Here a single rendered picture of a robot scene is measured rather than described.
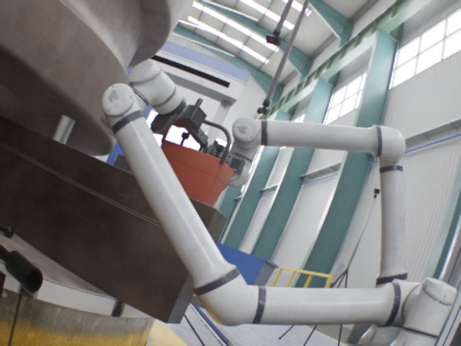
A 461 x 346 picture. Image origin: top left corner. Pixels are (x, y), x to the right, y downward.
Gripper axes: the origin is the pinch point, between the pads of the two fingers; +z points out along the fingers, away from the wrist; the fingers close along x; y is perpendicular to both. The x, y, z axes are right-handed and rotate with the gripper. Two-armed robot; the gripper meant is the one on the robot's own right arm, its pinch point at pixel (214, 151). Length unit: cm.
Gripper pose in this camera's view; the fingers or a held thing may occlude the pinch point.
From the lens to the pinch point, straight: 198.2
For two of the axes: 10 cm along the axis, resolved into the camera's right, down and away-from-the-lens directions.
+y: 3.9, -9.1, 1.2
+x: 8.9, 3.4, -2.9
